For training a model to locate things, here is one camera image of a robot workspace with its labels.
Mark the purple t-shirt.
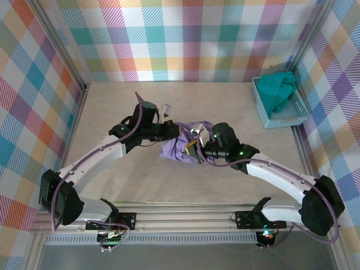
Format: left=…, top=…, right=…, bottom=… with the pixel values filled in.
left=159, top=120, right=217, bottom=167

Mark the light blue plastic basket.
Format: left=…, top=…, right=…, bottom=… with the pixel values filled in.
left=251, top=75, right=310, bottom=129

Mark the teal garment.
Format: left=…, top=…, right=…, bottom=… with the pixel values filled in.
left=257, top=71, right=298, bottom=119

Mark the right controller board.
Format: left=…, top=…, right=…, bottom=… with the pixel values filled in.
left=255, top=229, right=278, bottom=250

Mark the controller board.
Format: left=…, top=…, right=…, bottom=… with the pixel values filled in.
left=97, top=229, right=127, bottom=253
left=255, top=229, right=278, bottom=250

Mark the left controller board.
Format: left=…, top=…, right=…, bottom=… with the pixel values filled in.
left=97, top=229, right=127, bottom=253

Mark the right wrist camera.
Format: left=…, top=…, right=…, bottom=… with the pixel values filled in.
left=190, top=125, right=210, bottom=143

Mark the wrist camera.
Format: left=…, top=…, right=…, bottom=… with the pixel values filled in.
left=156, top=103, right=173, bottom=124
left=190, top=125, right=210, bottom=143

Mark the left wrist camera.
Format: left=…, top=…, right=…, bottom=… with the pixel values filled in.
left=156, top=103, right=173, bottom=124

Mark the long aluminium mounting rail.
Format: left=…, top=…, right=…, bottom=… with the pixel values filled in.
left=30, top=201, right=341, bottom=234

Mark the left aluminium side rail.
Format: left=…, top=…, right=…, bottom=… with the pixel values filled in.
left=47, top=83, right=91, bottom=212

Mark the aluminium side rail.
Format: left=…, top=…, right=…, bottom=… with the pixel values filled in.
left=281, top=80, right=323, bottom=209
left=47, top=83, right=91, bottom=212

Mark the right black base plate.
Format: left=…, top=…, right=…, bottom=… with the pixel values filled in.
left=235, top=210, right=287, bottom=229

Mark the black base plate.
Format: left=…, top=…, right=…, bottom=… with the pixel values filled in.
left=235, top=210, right=287, bottom=229
left=85, top=212, right=137, bottom=231

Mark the right aluminium side rail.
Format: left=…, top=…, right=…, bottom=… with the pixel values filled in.
left=281, top=80, right=323, bottom=209

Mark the slotted grey cable duct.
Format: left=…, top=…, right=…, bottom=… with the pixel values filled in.
left=44, top=235, right=258, bottom=245

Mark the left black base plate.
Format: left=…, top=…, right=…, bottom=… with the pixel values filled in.
left=85, top=212, right=137, bottom=231

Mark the left aluminium corner post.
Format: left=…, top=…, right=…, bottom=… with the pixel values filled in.
left=29, top=0, right=91, bottom=91

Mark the aluminium corner post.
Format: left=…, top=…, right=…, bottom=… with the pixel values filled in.
left=280, top=0, right=338, bottom=85
left=29, top=0, right=91, bottom=91

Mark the right aluminium corner post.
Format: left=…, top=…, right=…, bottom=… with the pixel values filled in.
left=280, top=0, right=338, bottom=85

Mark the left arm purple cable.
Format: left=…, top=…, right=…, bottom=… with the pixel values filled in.
left=50, top=91, right=147, bottom=251

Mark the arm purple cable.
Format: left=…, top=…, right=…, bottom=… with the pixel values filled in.
left=193, top=123, right=341, bottom=250
left=50, top=91, right=147, bottom=251

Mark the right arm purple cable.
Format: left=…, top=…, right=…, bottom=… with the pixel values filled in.
left=193, top=123, right=341, bottom=250

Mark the right aluminium frame leg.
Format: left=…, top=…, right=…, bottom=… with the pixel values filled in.
left=326, top=231, right=348, bottom=270

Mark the aluminium frame leg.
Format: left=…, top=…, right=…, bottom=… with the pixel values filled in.
left=24, top=232, right=47, bottom=270
left=326, top=231, right=348, bottom=270

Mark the left aluminium frame leg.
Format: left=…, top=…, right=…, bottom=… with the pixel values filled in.
left=24, top=232, right=47, bottom=270

